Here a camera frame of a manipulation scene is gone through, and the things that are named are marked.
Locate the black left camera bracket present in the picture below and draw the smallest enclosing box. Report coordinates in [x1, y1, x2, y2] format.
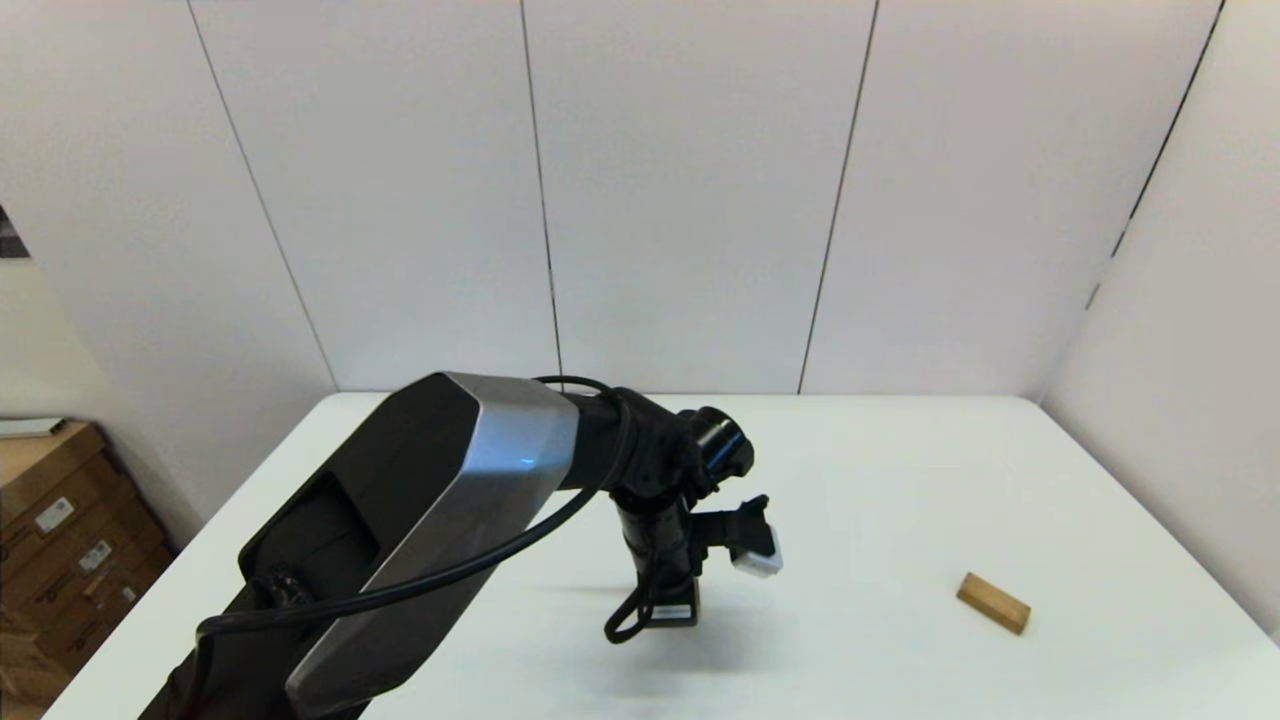
[690, 494, 772, 561]

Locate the rectangular wooden building block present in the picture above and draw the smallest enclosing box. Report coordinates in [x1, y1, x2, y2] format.
[956, 571, 1032, 637]

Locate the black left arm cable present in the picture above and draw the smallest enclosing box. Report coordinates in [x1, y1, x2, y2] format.
[195, 375, 653, 647]

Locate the brown cardboard box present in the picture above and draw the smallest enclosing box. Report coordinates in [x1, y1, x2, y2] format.
[0, 625, 79, 720]
[20, 560, 179, 681]
[0, 422, 136, 561]
[0, 515, 166, 626]

